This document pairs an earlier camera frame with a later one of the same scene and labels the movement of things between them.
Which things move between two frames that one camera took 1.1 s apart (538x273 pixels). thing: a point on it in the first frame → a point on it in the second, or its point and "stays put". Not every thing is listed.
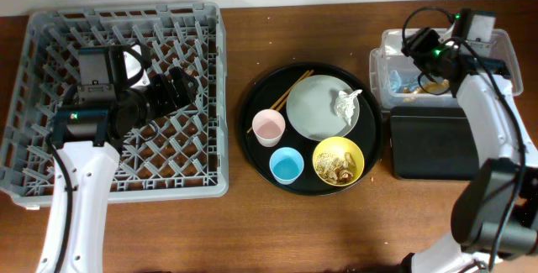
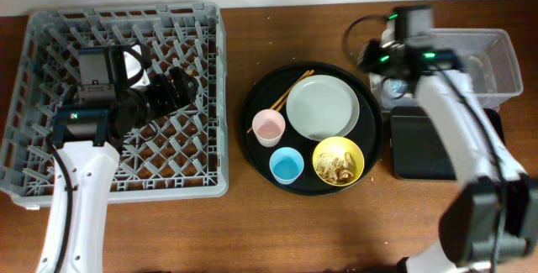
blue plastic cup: x=286 y=165 stays put
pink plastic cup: x=268 y=125 stays put
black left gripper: x=171 y=101 stays put
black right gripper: x=418 y=45 → x=374 y=47
